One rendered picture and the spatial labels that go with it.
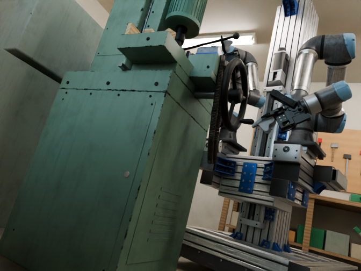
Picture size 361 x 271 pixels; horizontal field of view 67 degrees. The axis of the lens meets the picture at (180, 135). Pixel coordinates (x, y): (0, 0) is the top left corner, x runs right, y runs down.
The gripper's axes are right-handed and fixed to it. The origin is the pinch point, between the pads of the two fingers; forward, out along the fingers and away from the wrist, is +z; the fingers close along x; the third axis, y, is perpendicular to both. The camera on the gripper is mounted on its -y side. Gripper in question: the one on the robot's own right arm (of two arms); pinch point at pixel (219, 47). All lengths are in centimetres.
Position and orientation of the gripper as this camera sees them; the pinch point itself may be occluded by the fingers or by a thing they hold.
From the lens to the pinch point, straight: 143.0
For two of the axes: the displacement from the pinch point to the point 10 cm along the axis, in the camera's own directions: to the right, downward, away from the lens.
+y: 9.0, -0.5, -4.3
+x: -1.0, 9.4, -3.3
